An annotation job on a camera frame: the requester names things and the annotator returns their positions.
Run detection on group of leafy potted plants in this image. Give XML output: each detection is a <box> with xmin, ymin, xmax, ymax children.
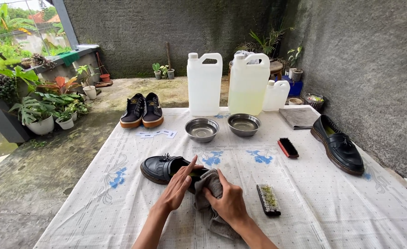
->
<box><xmin>0</xmin><ymin>59</ymin><xmax>91</xmax><ymax>136</ymax></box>

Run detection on steel bowl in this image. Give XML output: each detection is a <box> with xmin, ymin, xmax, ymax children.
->
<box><xmin>227</xmin><ymin>113</ymin><xmax>261</xmax><ymax>137</ymax></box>
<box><xmin>185</xmin><ymin>118</ymin><xmax>220</xmax><ymax>144</ymax></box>

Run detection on black tassel loafer shoe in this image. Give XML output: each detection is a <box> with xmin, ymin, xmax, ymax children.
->
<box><xmin>310</xmin><ymin>114</ymin><xmax>366</xmax><ymax>176</ymax></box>
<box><xmin>140</xmin><ymin>153</ymin><xmax>211</xmax><ymax>194</ymax></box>

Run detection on black sneaker with brown sole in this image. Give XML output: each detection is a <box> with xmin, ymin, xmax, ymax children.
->
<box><xmin>120</xmin><ymin>93</ymin><xmax>145</xmax><ymax>129</ymax></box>
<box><xmin>142</xmin><ymin>92</ymin><xmax>164</xmax><ymax>129</ymax></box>

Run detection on person's left hand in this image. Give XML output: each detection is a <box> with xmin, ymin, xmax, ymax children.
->
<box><xmin>160</xmin><ymin>155</ymin><xmax>204</xmax><ymax>212</ymax></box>

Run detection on woven basket with contents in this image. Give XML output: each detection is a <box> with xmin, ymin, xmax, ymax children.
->
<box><xmin>303</xmin><ymin>94</ymin><xmax>325</xmax><ymax>111</ymax></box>

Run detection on grey folded cloth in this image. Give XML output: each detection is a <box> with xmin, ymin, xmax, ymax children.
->
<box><xmin>279</xmin><ymin>107</ymin><xmax>320</xmax><ymax>130</ymax></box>

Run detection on grey rumpled cleaning cloth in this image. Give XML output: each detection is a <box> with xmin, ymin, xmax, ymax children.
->
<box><xmin>193</xmin><ymin>169</ymin><xmax>242</xmax><ymax>240</ymax></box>

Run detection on red brush with black bristles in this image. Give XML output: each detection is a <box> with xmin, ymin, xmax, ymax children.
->
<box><xmin>277</xmin><ymin>138</ymin><xmax>300</xmax><ymax>159</ymax></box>

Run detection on grey concrete ledge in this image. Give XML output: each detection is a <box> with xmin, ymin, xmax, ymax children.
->
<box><xmin>0</xmin><ymin>45</ymin><xmax>101</xmax><ymax>144</ymax></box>

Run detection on blue plastic box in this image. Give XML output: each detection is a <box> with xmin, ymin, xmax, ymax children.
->
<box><xmin>275</xmin><ymin>75</ymin><xmax>304</xmax><ymax>97</ymax></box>

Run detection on small white jerrycan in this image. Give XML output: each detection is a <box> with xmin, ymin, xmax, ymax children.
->
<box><xmin>262</xmin><ymin>80</ymin><xmax>290</xmax><ymax>112</ymax></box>

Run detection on small plant in white pots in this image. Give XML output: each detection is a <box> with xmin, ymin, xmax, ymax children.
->
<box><xmin>286</xmin><ymin>46</ymin><xmax>304</xmax><ymax>83</ymax></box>

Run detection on large white opaque jerrycan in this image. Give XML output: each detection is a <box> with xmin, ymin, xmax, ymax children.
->
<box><xmin>187</xmin><ymin>52</ymin><xmax>223</xmax><ymax>117</ymax></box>

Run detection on wooden stick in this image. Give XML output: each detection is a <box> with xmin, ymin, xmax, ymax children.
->
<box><xmin>165</xmin><ymin>41</ymin><xmax>172</xmax><ymax>70</ymax></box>

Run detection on white tablecloth with blue flowers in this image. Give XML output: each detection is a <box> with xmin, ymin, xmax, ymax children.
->
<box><xmin>33</xmin><ymin>105</ymin><xmax>407</xmax><ymax>249</ymax></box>

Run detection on person's right hand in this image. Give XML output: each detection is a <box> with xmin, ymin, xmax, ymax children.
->
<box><xmin>203</xmin><ymin>169</ymin><xmax>251</xmax><ymax>227</ymax></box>

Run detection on large jerrycan with yellow liquid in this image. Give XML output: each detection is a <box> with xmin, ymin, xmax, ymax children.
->
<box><xmin>228</xmin><ymin>53</ymin><xmax>271</xmax><ymax>116</ymax></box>

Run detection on potted palm plant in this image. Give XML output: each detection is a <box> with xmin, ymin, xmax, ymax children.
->
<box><xmin>235</xmin><ymin>24</ymin><xmax>296</xmax><ymax>70</ymax></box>

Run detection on white cloth on stool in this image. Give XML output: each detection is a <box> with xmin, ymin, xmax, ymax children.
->
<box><xmin>234</xmin><ymin>50</ymin><xmax>260</xmax><ymax>65</ymax></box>

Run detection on tall plant in white pot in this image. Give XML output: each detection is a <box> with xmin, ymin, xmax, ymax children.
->
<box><xmin>76</xmin><ymin>65</ymin><xmax>100</xmax><ymax>100</ymax></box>

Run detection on white paper tags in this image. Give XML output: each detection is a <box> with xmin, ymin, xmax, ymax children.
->
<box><xmin>136</xmin><ymin>129</ymin><xmax>178</xmax><ymax>139</ymax></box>

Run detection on green cloth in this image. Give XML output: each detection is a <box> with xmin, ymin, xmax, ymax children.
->
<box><xmin>57</xmin><ymin>51</ymin><xmax>80</xmax><ymax>67</ymax></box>

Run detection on grey metal post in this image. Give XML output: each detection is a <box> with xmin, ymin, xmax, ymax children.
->
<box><xmin>52</xmin><ymin>0</ymin><xmax>80</xmax><ymax>50</ymax></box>

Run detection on small plant in grey pot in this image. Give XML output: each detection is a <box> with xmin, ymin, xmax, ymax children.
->
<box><xmin>161</xmin><ymin>65</ymin><xmax>176</xmax><ymax>80</ymax></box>

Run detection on brush with pale bristles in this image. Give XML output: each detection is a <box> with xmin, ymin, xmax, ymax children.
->
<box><xmin>256</xmin><ymin>184</ymin><xmax>282</xmax><ymax>217</ymax></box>

